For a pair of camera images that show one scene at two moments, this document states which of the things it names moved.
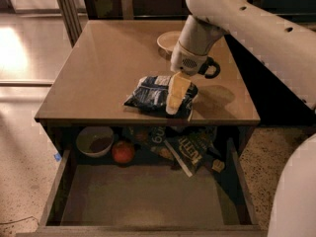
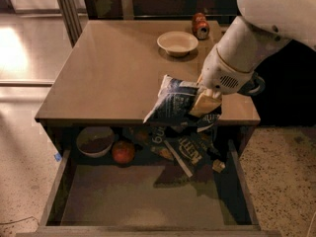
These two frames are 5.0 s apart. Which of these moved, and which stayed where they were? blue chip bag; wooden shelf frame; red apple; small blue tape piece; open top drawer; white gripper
Moved: white gripper; blue chip bag
Stayed: small blue tape piece; red apple; wooden shelf frame; open top drawer
